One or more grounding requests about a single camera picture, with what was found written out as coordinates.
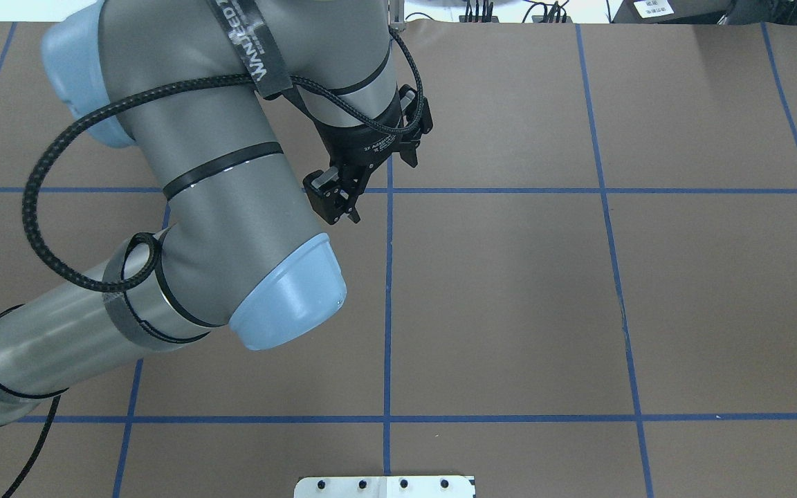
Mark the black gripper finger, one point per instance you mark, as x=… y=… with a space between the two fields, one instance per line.
x=333 y=193
x=407 y=149

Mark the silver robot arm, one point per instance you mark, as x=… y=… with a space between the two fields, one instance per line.
x=259 y=120

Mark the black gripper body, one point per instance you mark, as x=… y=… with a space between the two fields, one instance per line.
x=369 y=148

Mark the aluminium frame post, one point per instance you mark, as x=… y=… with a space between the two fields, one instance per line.
x=396 y=14

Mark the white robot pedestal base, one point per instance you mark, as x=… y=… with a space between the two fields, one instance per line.
x=387 y=486

